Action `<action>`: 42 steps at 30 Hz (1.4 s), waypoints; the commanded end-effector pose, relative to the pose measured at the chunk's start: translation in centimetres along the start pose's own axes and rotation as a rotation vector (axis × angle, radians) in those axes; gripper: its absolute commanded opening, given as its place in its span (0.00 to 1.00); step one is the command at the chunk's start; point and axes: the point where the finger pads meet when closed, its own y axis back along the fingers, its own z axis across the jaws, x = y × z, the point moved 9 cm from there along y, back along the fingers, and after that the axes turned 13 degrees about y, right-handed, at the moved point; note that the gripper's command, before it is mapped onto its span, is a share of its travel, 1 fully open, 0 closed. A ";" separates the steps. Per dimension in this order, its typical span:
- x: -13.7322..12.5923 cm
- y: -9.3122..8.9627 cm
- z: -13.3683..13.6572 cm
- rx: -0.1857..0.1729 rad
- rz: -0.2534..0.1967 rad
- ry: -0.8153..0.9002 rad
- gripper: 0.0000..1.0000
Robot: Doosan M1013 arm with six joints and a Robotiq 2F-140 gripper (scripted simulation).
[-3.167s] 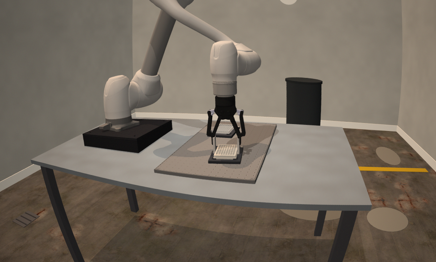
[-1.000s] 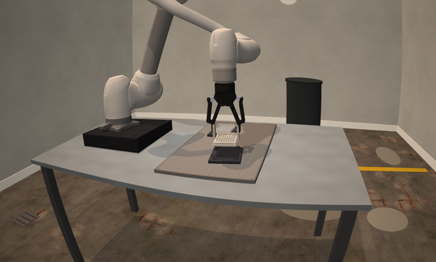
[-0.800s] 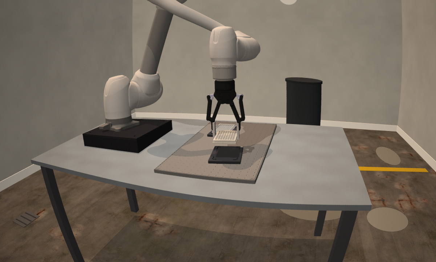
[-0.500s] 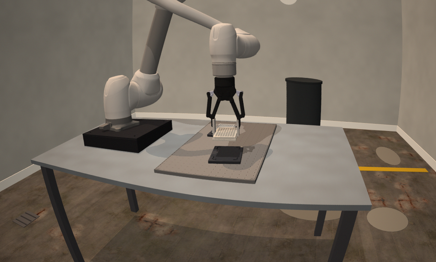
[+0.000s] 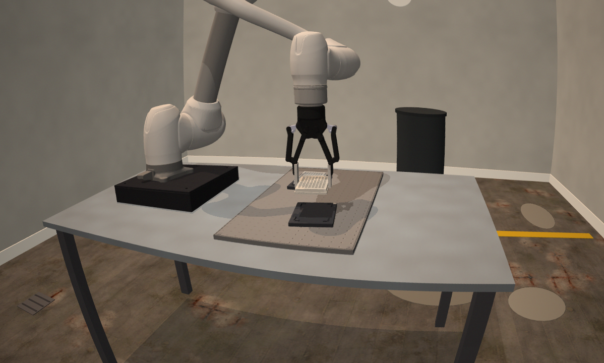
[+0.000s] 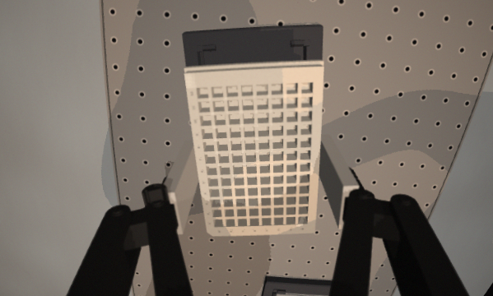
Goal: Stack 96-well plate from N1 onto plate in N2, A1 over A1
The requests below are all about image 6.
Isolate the beige perforated base plate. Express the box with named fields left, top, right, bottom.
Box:
left=99, top=0, right=493, bottom=296

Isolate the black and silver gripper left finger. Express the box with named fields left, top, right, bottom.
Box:
left=67, top=140, right=199, bottom=296

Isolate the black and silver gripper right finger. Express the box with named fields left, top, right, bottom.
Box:
left=319, top=134, right=469, bottom=296

